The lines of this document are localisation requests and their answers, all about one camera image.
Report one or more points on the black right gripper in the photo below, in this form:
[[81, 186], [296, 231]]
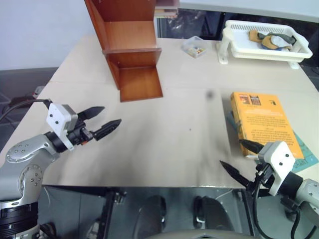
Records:
[[264, 176]]

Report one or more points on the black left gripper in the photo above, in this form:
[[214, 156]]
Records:
[[80, 135]]

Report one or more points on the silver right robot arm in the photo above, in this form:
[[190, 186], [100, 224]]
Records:
[[307, 196]]

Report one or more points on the yellow book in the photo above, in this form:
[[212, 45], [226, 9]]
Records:
[[264, 119]]

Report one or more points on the teal booklet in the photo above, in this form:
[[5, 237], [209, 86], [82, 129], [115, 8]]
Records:
[[305, 152]]

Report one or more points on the wooden shelf organizer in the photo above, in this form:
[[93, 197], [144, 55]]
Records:
[[132, 49]]

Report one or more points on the white power strip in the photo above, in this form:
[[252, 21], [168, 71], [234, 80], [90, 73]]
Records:
[[38, 90]]

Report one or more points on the grey rounded robot body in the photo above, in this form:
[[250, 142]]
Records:
[[199, 235]]

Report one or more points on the white plastic basket rack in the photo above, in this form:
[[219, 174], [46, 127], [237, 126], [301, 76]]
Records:
[[249, 51]]

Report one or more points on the tan cloth piece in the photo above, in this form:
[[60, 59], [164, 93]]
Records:
[[253, 35], [268, 42]]

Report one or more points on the clear plastic box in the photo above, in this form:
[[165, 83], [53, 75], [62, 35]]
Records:
[[195, 47]]

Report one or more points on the white cloth piece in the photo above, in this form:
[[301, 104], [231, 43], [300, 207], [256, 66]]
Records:
[[278, 41]]

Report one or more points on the white board panel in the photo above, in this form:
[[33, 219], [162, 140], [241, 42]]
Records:
[[249, 6]]

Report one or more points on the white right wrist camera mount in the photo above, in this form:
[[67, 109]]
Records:
[[280, 156]]

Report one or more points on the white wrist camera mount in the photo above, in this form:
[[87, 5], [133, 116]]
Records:
[[280, 156], [57, 117]]

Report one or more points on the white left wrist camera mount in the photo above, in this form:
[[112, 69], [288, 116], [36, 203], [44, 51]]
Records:
[[57, 117]]

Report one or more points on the black table frame leg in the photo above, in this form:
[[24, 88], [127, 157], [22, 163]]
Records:
[[107, 214]]

